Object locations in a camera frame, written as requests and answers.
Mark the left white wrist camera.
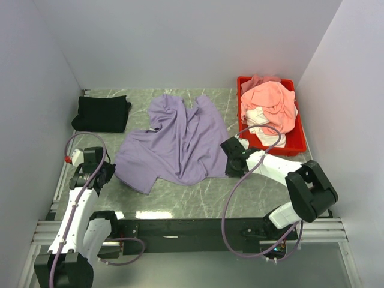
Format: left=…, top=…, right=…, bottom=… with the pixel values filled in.
left=64, top=148, right=84, bottom=167

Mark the red plastic bin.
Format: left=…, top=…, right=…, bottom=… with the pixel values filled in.
left=237, top=76, right=307, bottom=156

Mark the black base crossbar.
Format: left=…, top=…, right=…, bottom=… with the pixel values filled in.
left=118, top=217, right=271, bottom=256

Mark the folded black t shirt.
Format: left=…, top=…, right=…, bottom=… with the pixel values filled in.
left=71, top=95, right=131, bottom=133

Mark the lavender t shirt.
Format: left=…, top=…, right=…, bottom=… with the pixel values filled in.
left=115, top=94, right=229, bottom=194

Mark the aluminium frame rail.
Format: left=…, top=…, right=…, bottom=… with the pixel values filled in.
left=18, top=218, right=363, bottom=287

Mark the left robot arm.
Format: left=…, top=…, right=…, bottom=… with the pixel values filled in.
left=34, top=146, right=120, bottom=287

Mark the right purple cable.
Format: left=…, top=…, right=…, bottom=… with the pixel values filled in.
left=221, top=124, right=304, bottom=262

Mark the pink t shirt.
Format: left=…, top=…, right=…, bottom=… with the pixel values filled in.
left=240, top=76, right=296, bottom=134

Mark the white t shirt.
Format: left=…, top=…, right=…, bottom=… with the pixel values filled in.
left=245, top=106, right=298, bottom=148

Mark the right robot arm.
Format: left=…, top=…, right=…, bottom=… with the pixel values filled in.
left=221, top=137, right=338, bottom=239

